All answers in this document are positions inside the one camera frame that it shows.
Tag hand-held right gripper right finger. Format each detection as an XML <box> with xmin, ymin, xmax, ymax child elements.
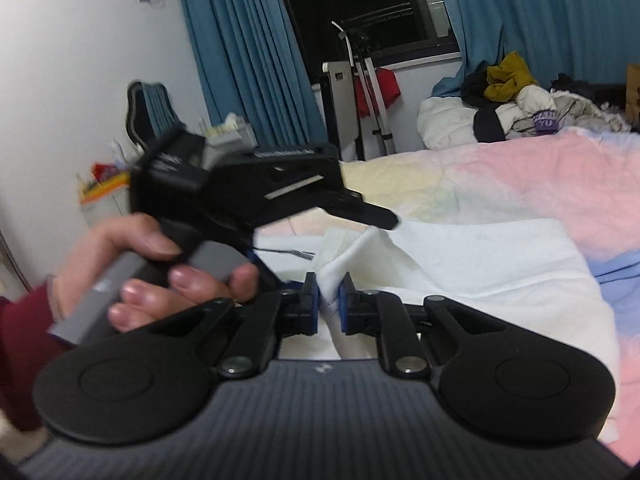
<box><xmin>337</xmin><ymin>271</ymin><xmax>508</xmax><ymax>380</ymax></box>

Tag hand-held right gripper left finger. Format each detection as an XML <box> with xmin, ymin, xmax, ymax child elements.
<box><xmin>145</xmin><ymin>272</ymin><xmax>321</xmax><ymax>380</ymax></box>

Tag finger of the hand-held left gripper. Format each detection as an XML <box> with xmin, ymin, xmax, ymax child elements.
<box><xmin>315</xmin><ymin>187</ymin><xmax>401</xmax><ymax>232</ymax></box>
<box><xmin>242</xmin><ymin>245</ymin><xmax>283</xmax><ymax>293</ymax></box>

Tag white garment with black trim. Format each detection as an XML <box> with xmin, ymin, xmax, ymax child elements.
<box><xmin>252</xmin><ymin>217</ymin><xmax>621</xmax><ymax>446</ymax></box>

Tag person's left forearm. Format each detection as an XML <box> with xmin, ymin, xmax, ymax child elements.
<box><xmin>0</xmin><ymin>275</ymin><xmax>68</xmax><ymax>433</ymax></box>

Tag pile of pale clothes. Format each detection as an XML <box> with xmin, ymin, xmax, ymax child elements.
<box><xmin>500</xmin><ymin>82</ymin><xmax>631</xmax><ymax>138</ymax></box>

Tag dark clothes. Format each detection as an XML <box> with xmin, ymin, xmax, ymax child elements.
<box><xmin>550</xmin><ymin>72</ymin><xmax>626</xmax><ymax>101</ymax></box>

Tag person's left hand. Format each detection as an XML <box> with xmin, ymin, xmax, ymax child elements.
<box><xmin>50</xmin><ymin>212</ymin><xmax>261</xmax><ymax>334</ymax></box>

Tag pale tissue box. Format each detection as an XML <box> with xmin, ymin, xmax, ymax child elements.
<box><xmin>207</xmin><ymin>112</ymin><xmax>258</xmax><ymax>151</ymax></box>

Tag silver folding ladder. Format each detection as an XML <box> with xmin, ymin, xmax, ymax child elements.
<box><xmin>331</xmin><ymin>20</ymin><xmax>398</xmax><ymax>157</ymax></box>

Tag grey folded panel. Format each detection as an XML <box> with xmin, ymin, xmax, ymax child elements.
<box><xmin>322</xmin><ymin>60</ymin><xmax>362</xmax><ymax>161</ymax></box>

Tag white quilt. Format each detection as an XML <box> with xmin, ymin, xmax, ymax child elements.
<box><xmin>417</xmin><ymin>95</ymin><xmax>481</xmax><ymax>151</ymax></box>

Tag red cloth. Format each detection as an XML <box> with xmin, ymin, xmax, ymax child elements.
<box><xmin>372</xmin><ymin>67</ymin><xmax>402</xmax><ymax>108</ymax></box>

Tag black framed mirror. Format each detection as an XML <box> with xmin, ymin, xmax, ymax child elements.
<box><xmin>126</xmin><ymin>81</ymin><xmax>188</xmax><ymax>153</ymax></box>

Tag black and white garment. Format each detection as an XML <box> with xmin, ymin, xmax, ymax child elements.
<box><xmin>472</xmin><ymin>107</ymin><xmax>511</xmax><ymax>143</ymax></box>

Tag blue curtain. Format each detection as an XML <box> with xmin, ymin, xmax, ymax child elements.
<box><xmin>172</xmin><ymin>0</ymin><xmax>328</xmax><ymax>153</ymax></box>
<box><xmin>430</xmin><ymin>0</ymin><xmax>640</xmax><ymax>98</ymax></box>

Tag orange box with red items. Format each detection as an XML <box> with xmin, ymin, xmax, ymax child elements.
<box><xmin>77</xmin><ymin>162</ymin><xmax>131</xmax><ymax>206</ymax></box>

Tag pastel pink blue blanket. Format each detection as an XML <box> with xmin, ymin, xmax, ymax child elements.
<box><xmin>270</xmin><ymin>127</ymin><xmax>640</xmax><ymax>466</ymax></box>

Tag white dresser desk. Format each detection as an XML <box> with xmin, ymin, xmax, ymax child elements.
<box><xmin>80</xmin><ymin>125</ymin><xmax>258</xmax><ymax>226</ymax></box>

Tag mustard yellow garment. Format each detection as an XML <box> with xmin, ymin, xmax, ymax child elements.
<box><xmin>486</xmin><ymin>51</ymin><xmax>538</xmax><ymax>103</ymax></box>

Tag purple printed garment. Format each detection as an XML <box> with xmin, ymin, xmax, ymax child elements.
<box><xmin>532</xmin><ymin>107</ymin><xmax>558</xmax><ymax>136</ymax></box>

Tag brown paper bag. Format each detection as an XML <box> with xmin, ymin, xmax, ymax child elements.
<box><xmin>625</xmin><ymin>62</ymin><xmax>640</xmax><ymax>128</ymax></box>

